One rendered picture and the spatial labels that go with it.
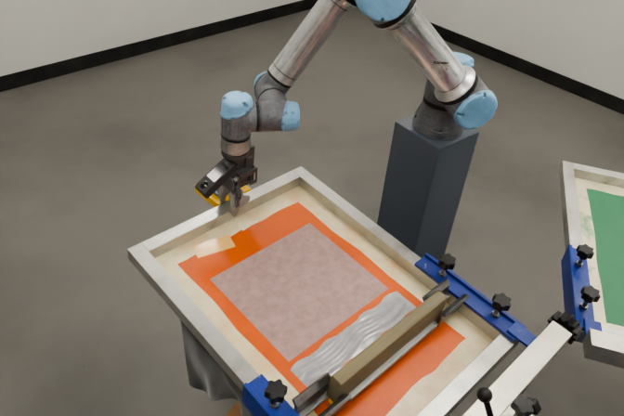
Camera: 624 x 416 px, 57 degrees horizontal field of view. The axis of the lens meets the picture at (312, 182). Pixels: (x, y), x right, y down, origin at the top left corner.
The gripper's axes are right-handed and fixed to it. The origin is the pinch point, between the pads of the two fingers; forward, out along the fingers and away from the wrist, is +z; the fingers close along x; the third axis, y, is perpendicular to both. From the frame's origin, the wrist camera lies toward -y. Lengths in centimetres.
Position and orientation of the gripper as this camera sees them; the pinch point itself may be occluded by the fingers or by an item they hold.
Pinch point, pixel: (227, 209)
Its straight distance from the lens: 160.0
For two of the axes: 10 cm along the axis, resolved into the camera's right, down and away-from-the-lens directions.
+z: -1.1, 7.7, 6.3
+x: -6.8, -5.3, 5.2
